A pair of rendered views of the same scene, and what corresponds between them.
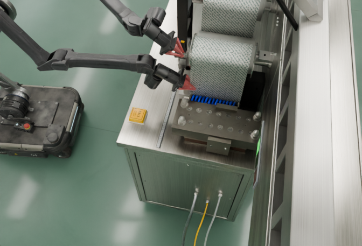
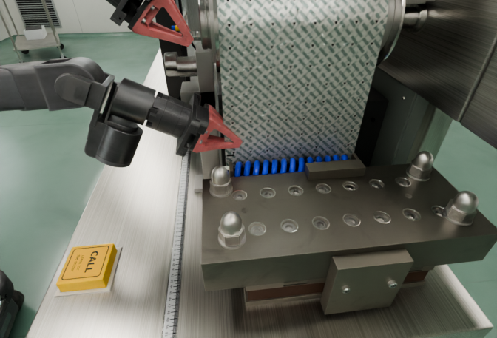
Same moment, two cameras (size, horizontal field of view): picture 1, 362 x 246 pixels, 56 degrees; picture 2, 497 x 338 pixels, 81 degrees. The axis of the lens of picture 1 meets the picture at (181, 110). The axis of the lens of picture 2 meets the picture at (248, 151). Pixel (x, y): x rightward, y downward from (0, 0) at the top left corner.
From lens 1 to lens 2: 110 cm
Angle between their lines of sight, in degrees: 25
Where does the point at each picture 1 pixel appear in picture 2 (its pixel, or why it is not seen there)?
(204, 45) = not seen: outside the picture
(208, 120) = (308, 210)
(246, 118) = (396, 180)
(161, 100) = (154, 214)
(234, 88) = (343, 107)
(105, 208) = not seen: outside the picture
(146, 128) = (118, 299)
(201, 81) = (254, 107)
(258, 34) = not seen: hidden behind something
